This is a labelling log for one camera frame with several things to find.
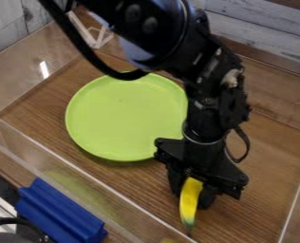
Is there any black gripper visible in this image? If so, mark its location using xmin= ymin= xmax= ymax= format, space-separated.
xmin=155 ymin=132 xmax=249 ymax=210

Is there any yellow toy banana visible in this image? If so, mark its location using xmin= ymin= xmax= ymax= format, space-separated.
xmin=180 ymin=178 xmax=204 ymax=231

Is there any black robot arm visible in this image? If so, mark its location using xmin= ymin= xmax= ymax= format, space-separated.
xmin=38 ymin=0 xmax=251 ymax=209

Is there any green round plate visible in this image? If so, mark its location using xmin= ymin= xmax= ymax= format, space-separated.
xmin=65 ymin=74 xmax=188 ymax=162

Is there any blue plastic block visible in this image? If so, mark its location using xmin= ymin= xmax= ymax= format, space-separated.
xmin=16 ymin=178 xmax=108 ymax=243

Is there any clear acrylic enclosure wall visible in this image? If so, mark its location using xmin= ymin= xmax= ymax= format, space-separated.
xmin=0 ymin=10 xmax=300 ymax=243

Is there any black cable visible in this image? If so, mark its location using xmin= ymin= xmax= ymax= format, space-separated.
xmin=0 ymin=216 xmax=44 ymax=243

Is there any clear acrylic corner bracket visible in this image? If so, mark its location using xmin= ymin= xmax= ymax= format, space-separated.
xmin=68 ymin=11 xmax=113 ymax=49

